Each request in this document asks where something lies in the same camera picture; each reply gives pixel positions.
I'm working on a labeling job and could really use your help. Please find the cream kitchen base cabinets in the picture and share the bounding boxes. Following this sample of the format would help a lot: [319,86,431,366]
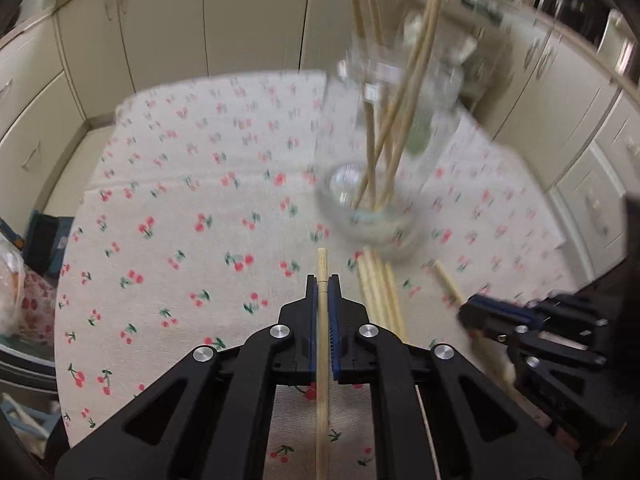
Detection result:
[0,0,640,281]

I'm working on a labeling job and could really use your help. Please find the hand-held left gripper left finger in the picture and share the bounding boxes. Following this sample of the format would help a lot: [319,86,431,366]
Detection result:
[55,275,320,480]

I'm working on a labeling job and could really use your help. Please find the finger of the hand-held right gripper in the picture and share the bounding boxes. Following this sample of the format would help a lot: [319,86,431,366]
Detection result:
[467,291,610,328]
[457,307,607,368]

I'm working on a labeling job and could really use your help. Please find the clear floral plastic bag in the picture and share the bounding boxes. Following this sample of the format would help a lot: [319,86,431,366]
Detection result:
[0,220,58,341]

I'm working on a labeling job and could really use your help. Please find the clear glass jar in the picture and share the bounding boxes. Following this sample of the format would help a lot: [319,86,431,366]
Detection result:
[312,35,468,261]

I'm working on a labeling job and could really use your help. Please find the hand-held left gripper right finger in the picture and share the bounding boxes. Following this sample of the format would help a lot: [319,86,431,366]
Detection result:
[329,275,583,480]

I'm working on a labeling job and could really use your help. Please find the bunch of wooden chopsticks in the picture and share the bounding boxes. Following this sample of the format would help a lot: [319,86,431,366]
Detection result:
[344,0,448,211]

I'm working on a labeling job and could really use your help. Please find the cherry print tablecloth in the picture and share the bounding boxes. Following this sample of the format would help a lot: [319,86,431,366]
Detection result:
[52,72,596,480]

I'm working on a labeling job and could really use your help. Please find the light wooden chopstick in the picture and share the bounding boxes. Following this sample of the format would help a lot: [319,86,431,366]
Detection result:
[357,249,387,328]
[433,259,516,386]
[367,250,397,335]
[316,247,331,480]
[380,260,442,480]

